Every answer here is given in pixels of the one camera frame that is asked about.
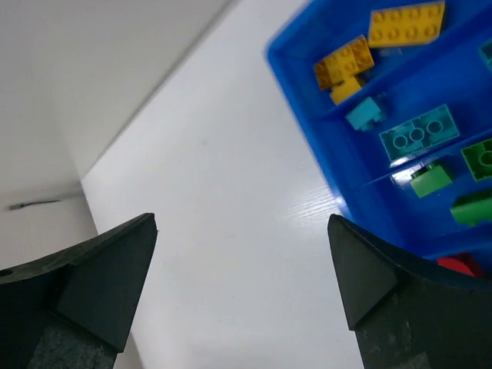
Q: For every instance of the teal rectangular lego brick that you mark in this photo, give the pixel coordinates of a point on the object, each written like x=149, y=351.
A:
x=418, y=134

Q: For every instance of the small green lego brick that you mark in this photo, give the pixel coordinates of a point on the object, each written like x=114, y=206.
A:
x=430, y=178

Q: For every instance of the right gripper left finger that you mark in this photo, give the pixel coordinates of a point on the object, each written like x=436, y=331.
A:
x=75, y=308

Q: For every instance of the small light blue lego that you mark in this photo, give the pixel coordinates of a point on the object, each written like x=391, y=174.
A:
x=367, y=114

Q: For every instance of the red arch lego brick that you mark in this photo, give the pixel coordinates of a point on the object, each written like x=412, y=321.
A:
x=463, y=263

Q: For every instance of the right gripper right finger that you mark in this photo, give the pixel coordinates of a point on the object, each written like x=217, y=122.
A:
x=408, y=312

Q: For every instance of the orange small lego brick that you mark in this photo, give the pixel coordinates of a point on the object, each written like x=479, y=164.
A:
x=348, y=87

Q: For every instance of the blue divided plastic bin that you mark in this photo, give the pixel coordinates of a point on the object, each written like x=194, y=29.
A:
x=371, y=190

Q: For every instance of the yellow lego brick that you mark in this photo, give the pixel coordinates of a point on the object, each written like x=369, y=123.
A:
x=407, y=25
x=345, y=62

